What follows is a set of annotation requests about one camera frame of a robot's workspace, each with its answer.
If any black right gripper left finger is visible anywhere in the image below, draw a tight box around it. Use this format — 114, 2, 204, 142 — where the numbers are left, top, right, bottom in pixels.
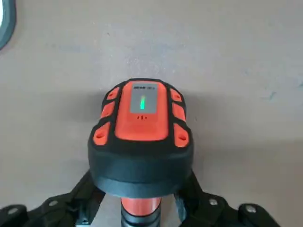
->
0, 170, 106, 227

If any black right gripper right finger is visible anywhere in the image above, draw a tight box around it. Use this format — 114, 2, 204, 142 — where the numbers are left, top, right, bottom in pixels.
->
175, 170, 285, 227

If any white board with dark handle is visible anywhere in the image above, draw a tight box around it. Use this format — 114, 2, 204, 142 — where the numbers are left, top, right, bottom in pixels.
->
0, 0, 18, 52

